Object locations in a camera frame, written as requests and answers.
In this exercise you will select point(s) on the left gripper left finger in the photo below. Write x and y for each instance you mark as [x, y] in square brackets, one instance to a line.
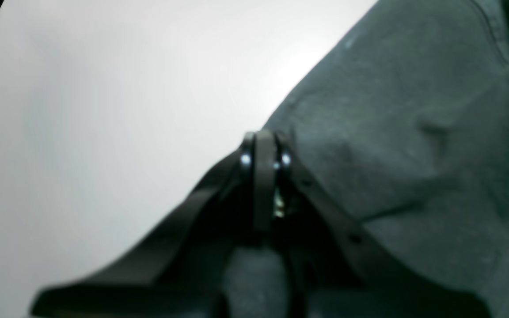
[131, 286]

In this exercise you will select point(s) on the dark grey t-shirt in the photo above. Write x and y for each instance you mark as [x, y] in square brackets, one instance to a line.
[405, 124]

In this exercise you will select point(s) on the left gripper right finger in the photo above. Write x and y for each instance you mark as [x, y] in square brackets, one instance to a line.
[404, 291]

